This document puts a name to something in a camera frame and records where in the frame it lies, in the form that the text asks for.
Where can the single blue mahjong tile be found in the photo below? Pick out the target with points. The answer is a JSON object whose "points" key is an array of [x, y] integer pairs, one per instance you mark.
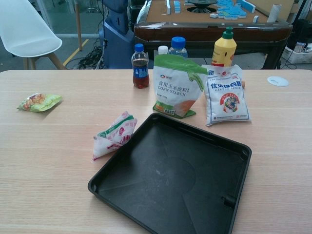
{"points": [[256, 18]]}

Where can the small clear bottle white cap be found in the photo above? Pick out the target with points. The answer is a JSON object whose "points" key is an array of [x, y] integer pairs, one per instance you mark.
{"points": [[162, 50]]}

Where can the pile of blue mahjong tiles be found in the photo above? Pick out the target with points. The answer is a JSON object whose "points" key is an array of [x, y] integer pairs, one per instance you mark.
{"points": [[231, 9]]}

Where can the black square plastic tray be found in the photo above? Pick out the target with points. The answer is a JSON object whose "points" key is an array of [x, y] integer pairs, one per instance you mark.
{"points": [[170, 182]]}

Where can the clear water bottle blue cap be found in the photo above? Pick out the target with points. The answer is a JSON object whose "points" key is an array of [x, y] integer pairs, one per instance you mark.
{"points": [[178, 47]]}

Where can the black mahjong table centre dome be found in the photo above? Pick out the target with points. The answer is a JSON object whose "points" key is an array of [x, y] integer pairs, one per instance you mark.
{"points": [[200, 5]]}

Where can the black equipment case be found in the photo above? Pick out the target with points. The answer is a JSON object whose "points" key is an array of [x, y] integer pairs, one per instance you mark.
{"points": [[302, 29]]}

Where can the pink white snack packet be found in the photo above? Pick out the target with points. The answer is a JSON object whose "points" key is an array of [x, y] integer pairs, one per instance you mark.
{"points": [[114, 139]]}

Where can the dark wooden mahjong table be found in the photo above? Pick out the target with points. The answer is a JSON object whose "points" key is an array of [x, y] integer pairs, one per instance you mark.
{"points": [[195, 31]]}

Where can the wooden pole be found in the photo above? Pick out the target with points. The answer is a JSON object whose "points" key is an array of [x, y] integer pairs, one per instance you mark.
{"points": [[78, 24]]}

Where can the white green corn starch bag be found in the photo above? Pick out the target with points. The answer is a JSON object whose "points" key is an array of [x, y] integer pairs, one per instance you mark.
{"points": [[173, 90]]}

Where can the yellow squeeze bottle green cap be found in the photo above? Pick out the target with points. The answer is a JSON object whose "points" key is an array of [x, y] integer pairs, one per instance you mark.
{"points": [[224, 51]]}

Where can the white chair with wooden legs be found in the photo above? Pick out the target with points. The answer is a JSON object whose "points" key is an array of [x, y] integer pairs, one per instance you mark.
{"points": [[24, 31]]}

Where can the cola bottle with blue cap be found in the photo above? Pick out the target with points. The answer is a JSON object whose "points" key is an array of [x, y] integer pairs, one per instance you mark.
{"points": [[140, 73]]}

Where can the white sugar bag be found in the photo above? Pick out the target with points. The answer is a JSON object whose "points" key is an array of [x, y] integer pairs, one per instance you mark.
{"points": [[226, 100]]}

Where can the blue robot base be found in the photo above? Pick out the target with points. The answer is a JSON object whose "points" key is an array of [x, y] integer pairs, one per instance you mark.
{"points": [[117, 48]]}

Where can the white cardboard box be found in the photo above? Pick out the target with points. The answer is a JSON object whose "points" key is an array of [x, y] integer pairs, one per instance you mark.
{"points": [[296, 54]]}

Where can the green snack packet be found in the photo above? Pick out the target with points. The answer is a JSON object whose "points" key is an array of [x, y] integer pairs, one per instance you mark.
{"points": [[39, 102]]}

